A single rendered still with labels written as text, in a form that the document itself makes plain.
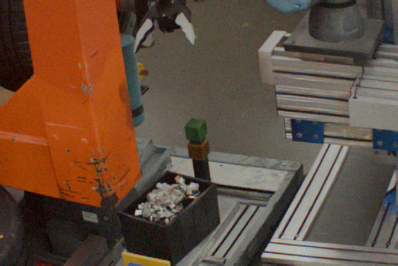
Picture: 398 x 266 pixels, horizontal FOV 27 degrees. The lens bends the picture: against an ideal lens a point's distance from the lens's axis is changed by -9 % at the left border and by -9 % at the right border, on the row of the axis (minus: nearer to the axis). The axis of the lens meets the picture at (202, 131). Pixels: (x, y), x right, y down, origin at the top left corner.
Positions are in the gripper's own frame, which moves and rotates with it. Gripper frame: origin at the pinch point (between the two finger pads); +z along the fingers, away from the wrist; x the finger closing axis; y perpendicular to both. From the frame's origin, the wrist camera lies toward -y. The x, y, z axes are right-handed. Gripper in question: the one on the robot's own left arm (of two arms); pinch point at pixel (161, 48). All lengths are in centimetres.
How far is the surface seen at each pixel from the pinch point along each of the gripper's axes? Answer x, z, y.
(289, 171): 0, -7, 100
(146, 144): 41, -11, 77
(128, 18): 33, -38, 41
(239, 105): 34, -52, 138
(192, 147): -3.4, 19.9, 13.6
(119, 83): 7.2, 10.8, -5.4
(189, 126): -4.3, 16.5, 9.4
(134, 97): 23.0, -4.6, 31.6
